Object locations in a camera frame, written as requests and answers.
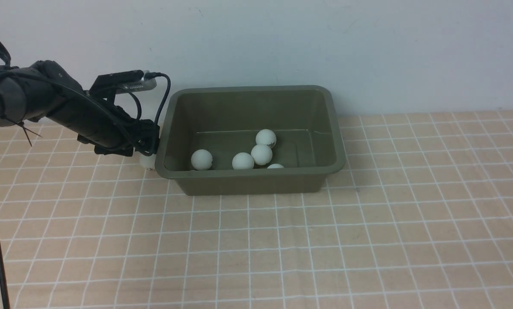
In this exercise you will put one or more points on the plain white ball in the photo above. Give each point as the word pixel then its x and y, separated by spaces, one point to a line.
pixel 261 154

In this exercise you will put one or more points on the white ball beside bin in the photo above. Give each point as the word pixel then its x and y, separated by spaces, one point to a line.
pixel 148 162

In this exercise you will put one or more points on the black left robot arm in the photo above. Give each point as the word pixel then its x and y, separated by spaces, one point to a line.
pixel 23 92

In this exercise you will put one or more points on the white ball with logo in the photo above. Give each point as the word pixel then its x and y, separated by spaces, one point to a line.
pixel 266 137

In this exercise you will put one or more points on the olive green plastic bin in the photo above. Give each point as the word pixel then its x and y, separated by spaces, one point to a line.
pixel 225 121

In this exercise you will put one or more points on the peach checkered tablecloth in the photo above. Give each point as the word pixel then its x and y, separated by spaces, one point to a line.
pixel 421 218

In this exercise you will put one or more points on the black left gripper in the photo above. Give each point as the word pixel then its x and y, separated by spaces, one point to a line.
pixel 97 120

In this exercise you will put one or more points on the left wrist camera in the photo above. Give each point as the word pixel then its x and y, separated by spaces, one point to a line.
pixel 123 82

